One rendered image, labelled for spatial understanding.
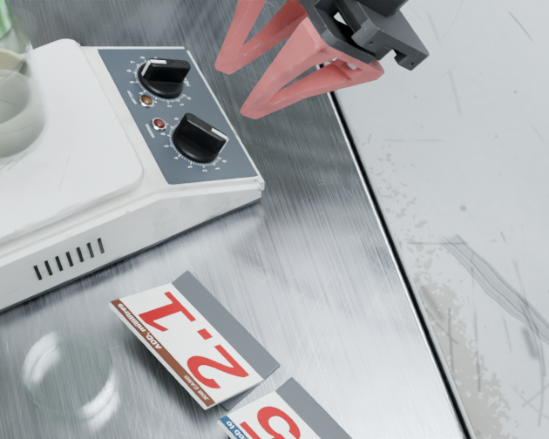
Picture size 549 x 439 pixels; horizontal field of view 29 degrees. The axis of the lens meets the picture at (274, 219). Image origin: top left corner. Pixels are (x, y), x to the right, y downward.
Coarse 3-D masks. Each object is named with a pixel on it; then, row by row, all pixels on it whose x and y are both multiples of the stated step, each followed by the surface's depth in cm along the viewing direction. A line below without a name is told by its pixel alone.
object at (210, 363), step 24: (168, 288) 69; (144, 312) 66; (168, 312) 67; (192, 312) 68; (168, 336) 65; (192, 336) 66; (192, 360) 65; (216, 360) 66; (216, 384) 64; (240, 384) 65
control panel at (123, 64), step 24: (120, 72) 71; (192, 72) 74; (192, 96) 73; (144, 120) 69; (168, 120) 70; (216, 120) 72; (168, 144) 69; (240, 144) 72; (168, 168) 67; (192, 168) 68; (216, 168) 69; (240, 168) 70
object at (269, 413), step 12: (252, 408) 64; (264, 408) 65; (276, 408) 65; (240, 420) 63; (252, 420) 63; (264, 420) 64; (276, 420) 64; (288, 420) 65; (252, 432) 62; (264, 432) 63; (276, 432) 63; (288, 432) 64; (300, 432) 64
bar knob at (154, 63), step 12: (156, 60) 70; (168, 60) 71; (180, 60) 72; (144, 72) 71; (156, 72) 70; (168, 72) 71; (180, 72) 71; (144, 84) 71; (156, 84) 71; (168, 84) 72; (180, 84) 72; (168, 96) 71
